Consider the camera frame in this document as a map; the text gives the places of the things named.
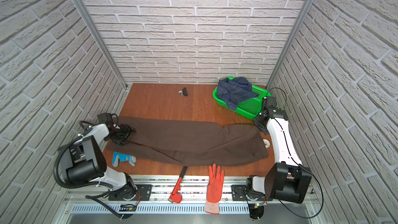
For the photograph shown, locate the brown trousers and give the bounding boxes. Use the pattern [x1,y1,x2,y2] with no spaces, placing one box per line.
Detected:
[107,117,268,167]

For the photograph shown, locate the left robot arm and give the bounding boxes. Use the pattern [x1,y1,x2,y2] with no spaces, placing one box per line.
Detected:
[53,113,141,201]

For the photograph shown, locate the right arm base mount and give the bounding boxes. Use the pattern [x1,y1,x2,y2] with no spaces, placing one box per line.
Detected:
[231,185,265,202]

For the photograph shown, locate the dark blue jeans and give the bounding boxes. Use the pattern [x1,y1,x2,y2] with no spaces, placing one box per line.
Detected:
[217,77,259,111]

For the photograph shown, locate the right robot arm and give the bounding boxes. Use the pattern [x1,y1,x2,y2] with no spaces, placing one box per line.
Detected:
[246,96,312,204]

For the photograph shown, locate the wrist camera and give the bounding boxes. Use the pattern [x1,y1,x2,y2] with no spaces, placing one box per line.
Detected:
[262,96,277,110]
[97,113,119,129]

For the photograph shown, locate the small black relay component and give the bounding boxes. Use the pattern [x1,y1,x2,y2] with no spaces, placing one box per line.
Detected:
[178,87,188,96]

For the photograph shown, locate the blue grey work glove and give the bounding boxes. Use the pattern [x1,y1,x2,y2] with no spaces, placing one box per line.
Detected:
[112,152,137,168]

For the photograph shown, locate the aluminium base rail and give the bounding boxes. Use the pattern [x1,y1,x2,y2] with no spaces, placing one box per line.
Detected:
[62,174,318,215]

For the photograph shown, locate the red rubber glove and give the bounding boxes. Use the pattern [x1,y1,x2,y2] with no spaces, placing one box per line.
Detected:
[205,163,224,215]

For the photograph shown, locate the green plastic basket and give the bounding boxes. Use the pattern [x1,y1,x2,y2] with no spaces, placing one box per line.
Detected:
[212,77,271,120]

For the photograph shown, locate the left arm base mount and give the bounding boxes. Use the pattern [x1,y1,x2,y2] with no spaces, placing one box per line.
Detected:
[108,185,152,202]

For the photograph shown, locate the red pipe wrench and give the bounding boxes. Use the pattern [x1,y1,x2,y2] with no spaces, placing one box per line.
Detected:
[168,167,188,203]

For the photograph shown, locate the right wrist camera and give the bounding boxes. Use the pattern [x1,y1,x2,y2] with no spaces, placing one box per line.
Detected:
[262,96,277,110]

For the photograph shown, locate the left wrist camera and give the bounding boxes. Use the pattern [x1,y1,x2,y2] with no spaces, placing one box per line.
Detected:
[97,113,119,129]

